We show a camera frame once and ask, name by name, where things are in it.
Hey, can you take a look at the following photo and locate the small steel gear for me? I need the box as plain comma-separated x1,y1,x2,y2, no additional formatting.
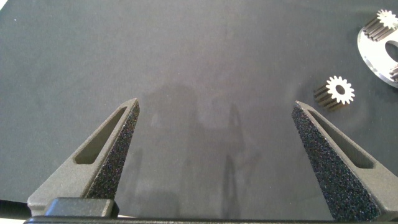
313,75,356,112

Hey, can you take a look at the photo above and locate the round white plate with pins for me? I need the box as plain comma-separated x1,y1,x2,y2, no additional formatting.
356,23,398,90

